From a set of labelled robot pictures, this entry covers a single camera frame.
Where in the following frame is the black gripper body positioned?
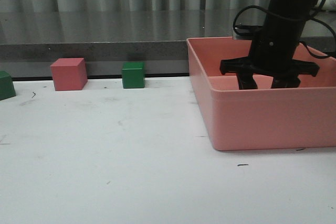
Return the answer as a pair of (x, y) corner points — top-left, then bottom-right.
(220, 20), (320, 77)

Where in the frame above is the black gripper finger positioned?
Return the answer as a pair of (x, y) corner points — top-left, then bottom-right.
(236, 73), (257, 90)
(271, 75), (300, 88)

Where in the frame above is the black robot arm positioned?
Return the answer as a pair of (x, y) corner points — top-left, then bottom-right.
(220, 0), (326, 90)

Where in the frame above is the pink plastic bin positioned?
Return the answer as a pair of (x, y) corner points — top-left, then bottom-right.
(187, 37), (335, 151)

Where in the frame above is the green cube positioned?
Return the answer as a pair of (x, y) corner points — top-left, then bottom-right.
(122, 62), (145, 89)

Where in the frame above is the pink cube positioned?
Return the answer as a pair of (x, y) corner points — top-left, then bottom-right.
(50, 58), (88, 91)

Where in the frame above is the grey counter shelf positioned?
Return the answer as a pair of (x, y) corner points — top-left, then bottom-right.
(0, 8), (336, 78)

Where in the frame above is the green block at left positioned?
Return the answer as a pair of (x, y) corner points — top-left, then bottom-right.
(0, 71), (16, 100)

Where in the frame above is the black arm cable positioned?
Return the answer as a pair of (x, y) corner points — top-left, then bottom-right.
(232, 0), (336, 59)

